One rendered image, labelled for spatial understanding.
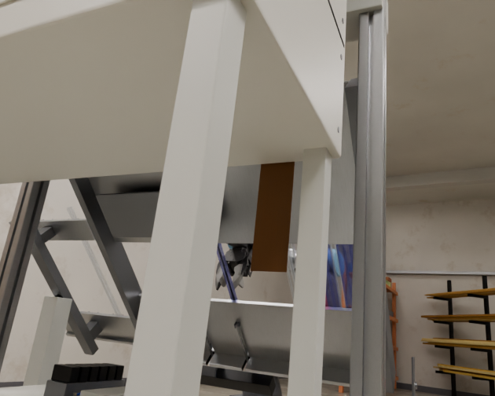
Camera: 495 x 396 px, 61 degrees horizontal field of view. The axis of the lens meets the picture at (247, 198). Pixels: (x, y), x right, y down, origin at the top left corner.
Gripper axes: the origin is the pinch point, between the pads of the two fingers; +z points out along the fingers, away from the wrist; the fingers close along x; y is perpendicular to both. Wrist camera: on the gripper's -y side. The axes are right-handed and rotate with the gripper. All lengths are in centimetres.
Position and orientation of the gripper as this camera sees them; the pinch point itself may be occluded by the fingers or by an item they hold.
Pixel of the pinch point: (225, 284)
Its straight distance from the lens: 131.1
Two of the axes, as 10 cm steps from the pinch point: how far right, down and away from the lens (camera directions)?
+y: 3.1, 7.3, 6.1
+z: -2.8, 6.8, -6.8
